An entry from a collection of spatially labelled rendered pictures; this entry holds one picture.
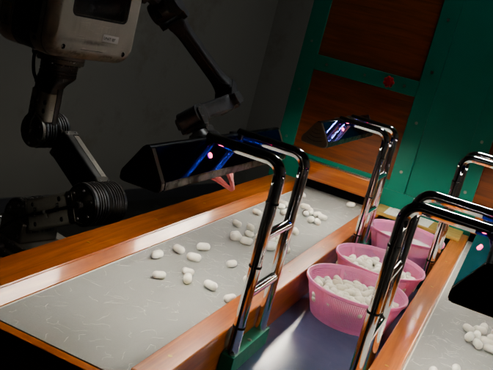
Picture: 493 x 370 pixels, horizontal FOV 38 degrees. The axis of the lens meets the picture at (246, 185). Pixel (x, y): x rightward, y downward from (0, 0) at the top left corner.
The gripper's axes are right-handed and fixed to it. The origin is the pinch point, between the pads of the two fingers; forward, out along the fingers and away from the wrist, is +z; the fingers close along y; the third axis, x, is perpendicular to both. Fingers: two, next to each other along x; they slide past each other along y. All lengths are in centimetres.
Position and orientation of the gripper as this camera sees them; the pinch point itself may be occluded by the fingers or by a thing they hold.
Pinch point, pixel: (231, 188)
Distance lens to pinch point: 210.1
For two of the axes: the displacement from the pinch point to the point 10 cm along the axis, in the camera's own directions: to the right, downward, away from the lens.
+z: 5.3, 8.4, -1.0
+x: -7.6, 5.3, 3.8
